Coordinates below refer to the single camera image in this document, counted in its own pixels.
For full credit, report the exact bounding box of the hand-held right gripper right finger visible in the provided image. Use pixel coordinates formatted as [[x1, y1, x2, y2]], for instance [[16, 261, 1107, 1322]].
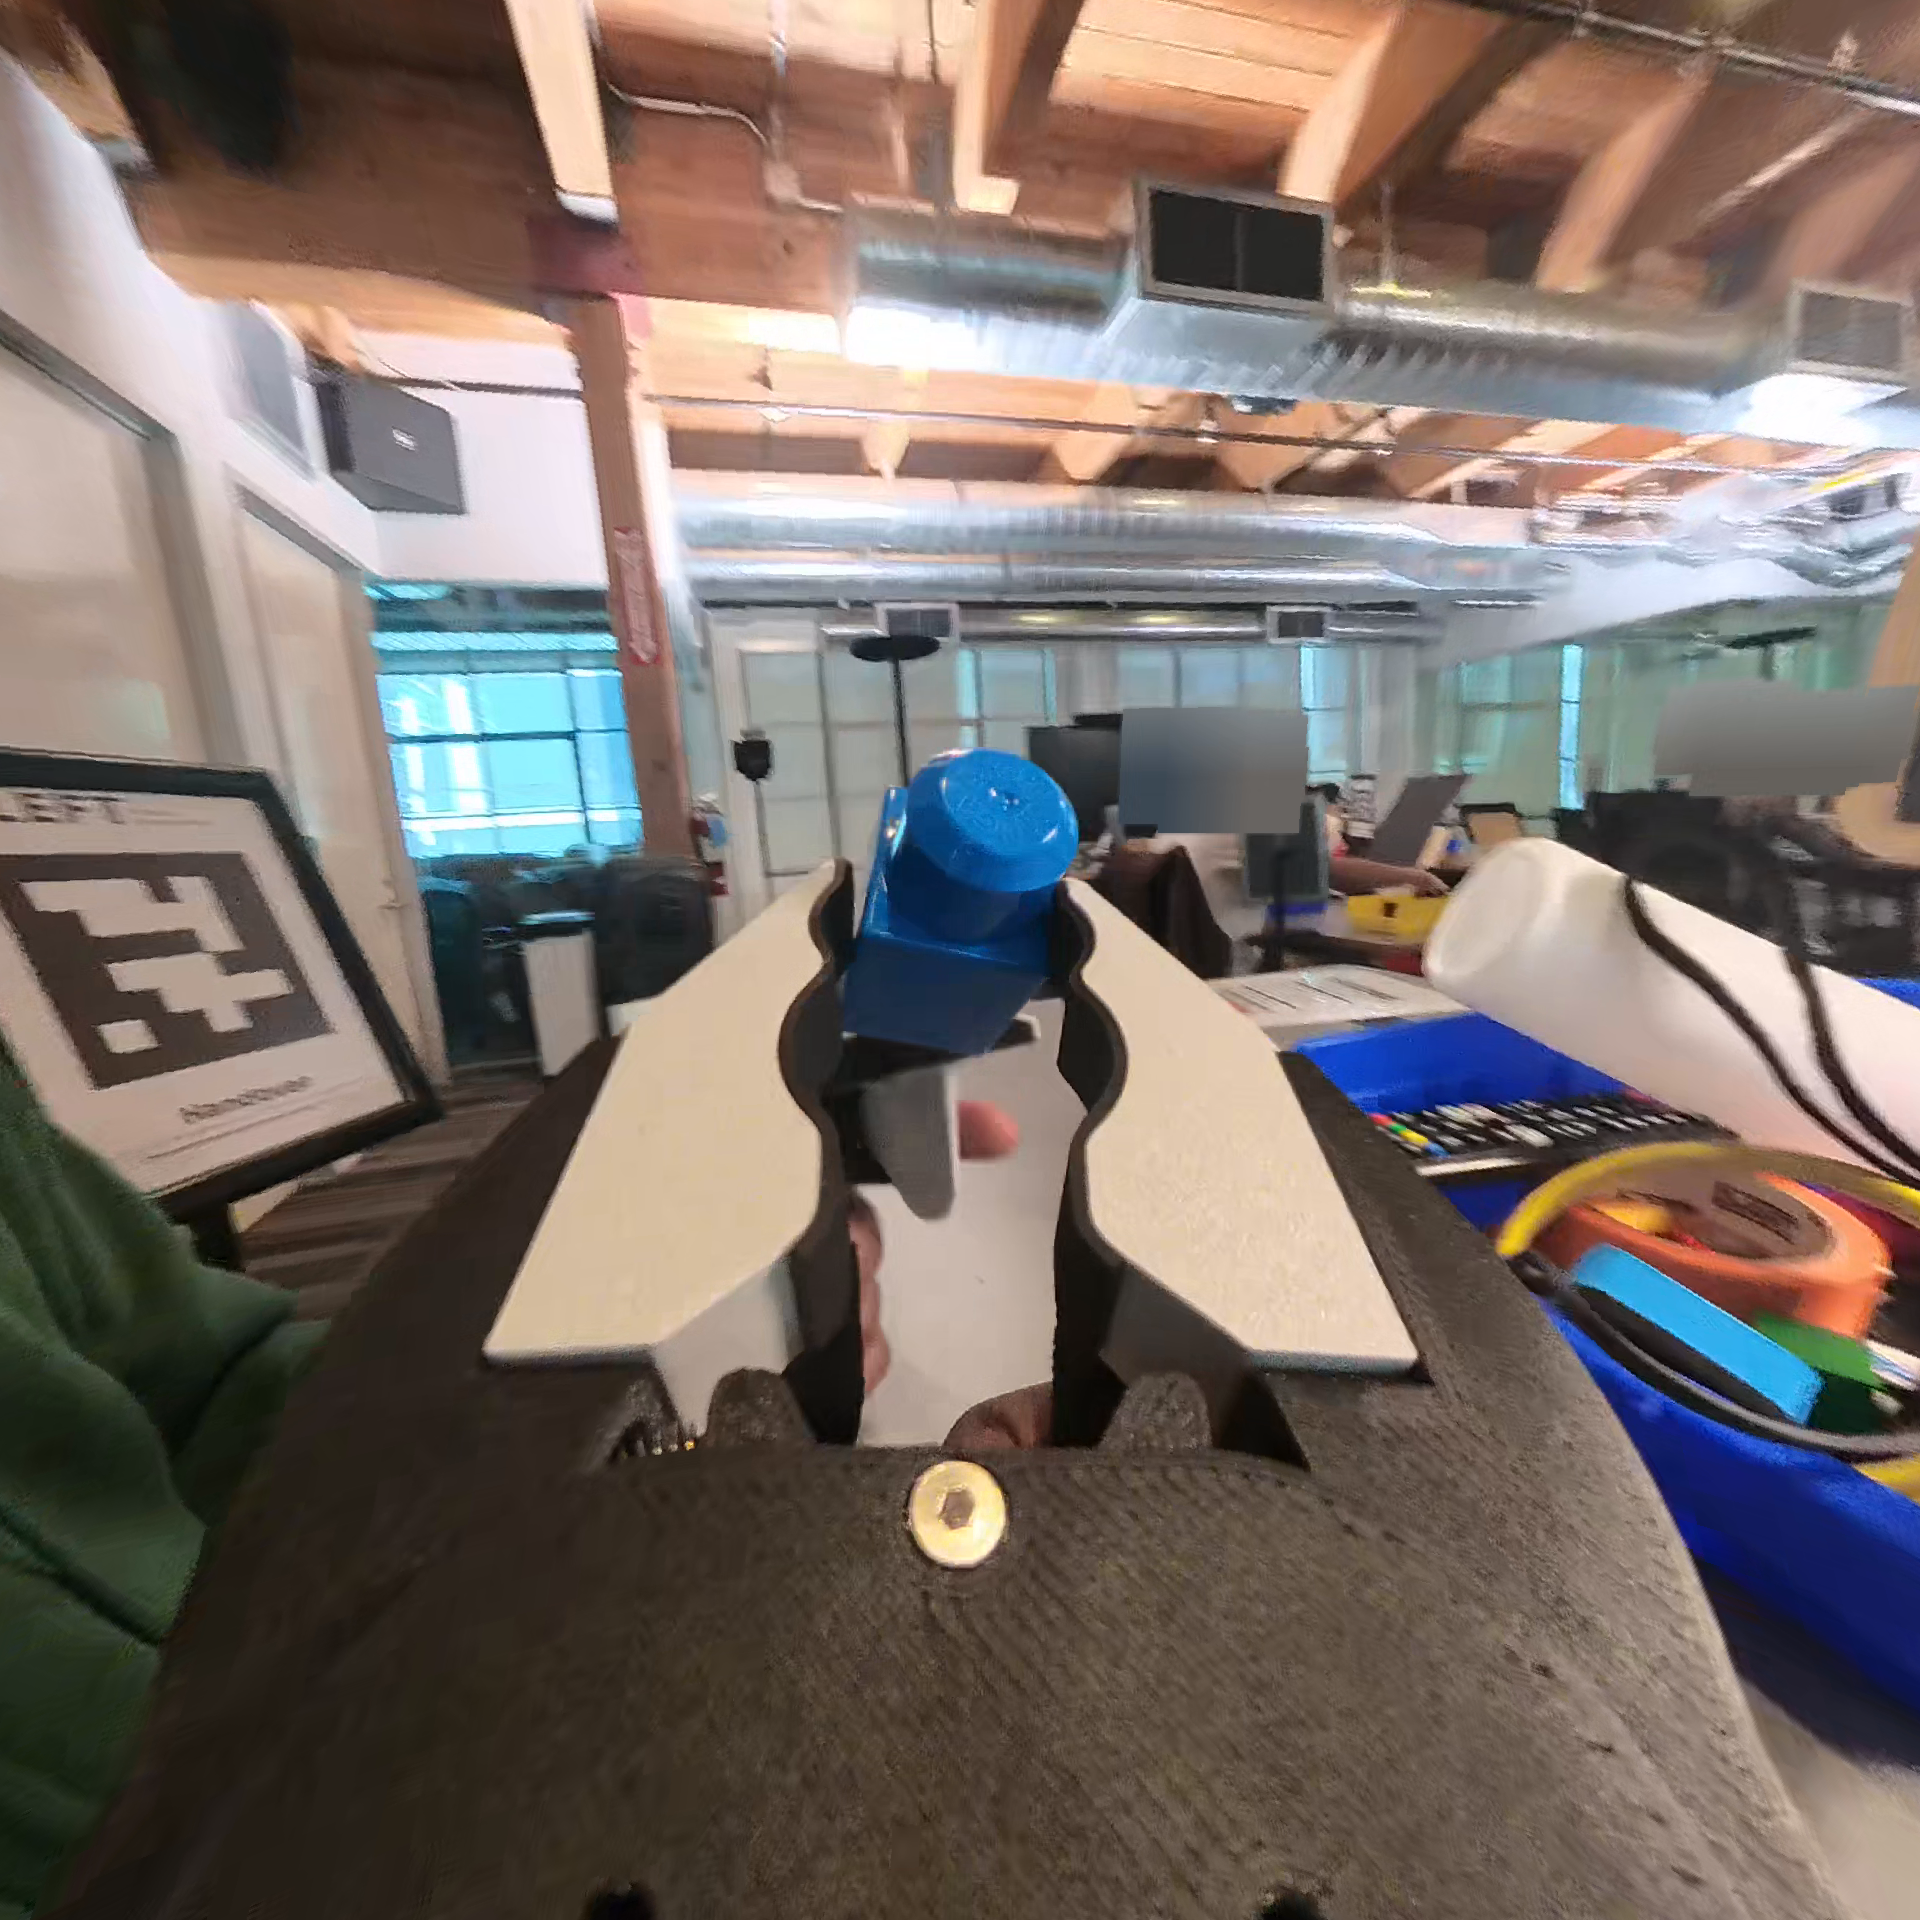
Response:
[[1050, 875, 1424, 1449]]

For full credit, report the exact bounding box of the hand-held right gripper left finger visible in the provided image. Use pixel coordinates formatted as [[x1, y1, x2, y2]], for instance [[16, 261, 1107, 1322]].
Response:
[[478, 857, 872, 1443]]

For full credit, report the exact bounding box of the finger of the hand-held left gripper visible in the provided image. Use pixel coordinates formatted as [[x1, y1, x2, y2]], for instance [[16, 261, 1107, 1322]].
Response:
[[863, 1068, 966, 1222]]

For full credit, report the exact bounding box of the blue plastic block with knob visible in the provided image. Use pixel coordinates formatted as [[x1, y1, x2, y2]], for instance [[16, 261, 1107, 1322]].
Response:
[[841, 746, 1083, 1057]]

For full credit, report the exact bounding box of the large blue plastic bin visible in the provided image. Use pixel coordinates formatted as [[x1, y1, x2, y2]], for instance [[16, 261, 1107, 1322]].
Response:
[[1294, 974, 1920, 1711]]

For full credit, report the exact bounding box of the person's left forearm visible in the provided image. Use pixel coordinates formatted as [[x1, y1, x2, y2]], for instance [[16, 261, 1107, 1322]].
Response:
[[0, 1033, 329, 1652]]

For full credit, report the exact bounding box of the person's left hand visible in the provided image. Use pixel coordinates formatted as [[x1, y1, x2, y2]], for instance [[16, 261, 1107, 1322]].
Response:
[[849, 1099, 1026, 1399]]

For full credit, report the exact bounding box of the black remote control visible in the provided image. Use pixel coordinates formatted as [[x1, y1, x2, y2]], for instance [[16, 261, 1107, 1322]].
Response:
[[1357, 1093, 1726, 1164]]

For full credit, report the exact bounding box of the black computer monitor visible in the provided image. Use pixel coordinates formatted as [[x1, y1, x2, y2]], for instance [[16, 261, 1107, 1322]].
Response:
[[1026, 721, 1127, 843]]

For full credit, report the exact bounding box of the white plastic bottle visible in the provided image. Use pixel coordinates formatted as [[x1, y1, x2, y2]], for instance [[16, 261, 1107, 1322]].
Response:
[[1422, 838, 1920, 1186]]

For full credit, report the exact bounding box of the open laptop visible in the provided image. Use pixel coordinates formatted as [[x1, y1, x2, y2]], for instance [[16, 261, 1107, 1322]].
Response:
[[1373, 772, 1471, 871]]

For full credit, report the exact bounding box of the light blue foam piece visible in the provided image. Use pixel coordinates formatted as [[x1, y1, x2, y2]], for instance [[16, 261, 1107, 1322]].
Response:
[[1567, 1243, 1823, 1422]]

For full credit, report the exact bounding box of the black pole with ribbed disc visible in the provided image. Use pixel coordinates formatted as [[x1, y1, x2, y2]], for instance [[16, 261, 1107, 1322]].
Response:
[[849, 629, 944, 819]]

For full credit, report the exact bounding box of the orange tape roll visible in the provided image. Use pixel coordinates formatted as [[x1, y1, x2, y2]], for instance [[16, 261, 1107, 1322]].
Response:
[[1539, 1169, 1895, 1337]]

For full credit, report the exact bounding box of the person's green jacket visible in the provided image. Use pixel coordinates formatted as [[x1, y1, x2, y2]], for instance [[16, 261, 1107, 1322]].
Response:
[[0, 1515, 203, 1920]]

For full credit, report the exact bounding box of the yellow network cable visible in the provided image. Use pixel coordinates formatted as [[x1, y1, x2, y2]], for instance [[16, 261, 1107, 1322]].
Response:
[[1494, 1140, 1920, 1486]]

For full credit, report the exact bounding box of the black cable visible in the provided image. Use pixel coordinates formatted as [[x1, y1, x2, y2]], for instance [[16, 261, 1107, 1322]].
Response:
[[1507, 1252, 1920, 1464]]

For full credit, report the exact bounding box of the black wall speaker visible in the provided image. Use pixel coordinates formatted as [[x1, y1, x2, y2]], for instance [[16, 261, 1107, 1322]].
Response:
[[314, 367, 465, 517]]

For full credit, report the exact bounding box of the wooden support post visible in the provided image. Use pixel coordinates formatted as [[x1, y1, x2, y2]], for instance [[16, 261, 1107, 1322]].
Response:
[[569, 297, 695, 862]]

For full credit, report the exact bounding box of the metal air duct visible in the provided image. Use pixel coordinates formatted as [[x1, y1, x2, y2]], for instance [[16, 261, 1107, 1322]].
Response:
[[841, 180, 1920, 438], [675, 479, 1920, 600]]

